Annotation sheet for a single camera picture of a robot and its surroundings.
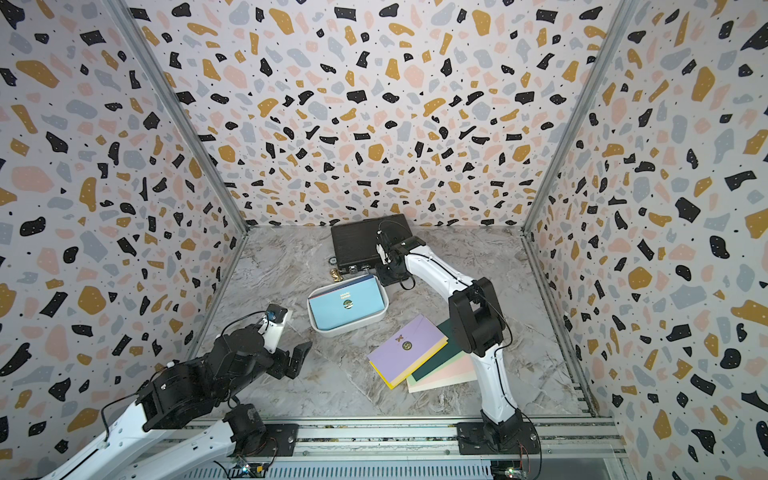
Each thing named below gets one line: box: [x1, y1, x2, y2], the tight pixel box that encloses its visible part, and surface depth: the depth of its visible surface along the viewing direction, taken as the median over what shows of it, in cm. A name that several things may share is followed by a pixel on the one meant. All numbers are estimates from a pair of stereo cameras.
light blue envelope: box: [309, 277, 385, 330], surface depth 97 cm
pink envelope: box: [417, 354, 477, 384], surface depth 86 cm
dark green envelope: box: [412, 318, 463, 382], surface depth 89 cm
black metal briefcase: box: [330, 214, 413, 271], surface depth 109 cm
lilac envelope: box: [367, 314, 445, 383], surface depth 92 cm
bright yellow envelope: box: [369, 337, 449, 390], surface depth 87 cm
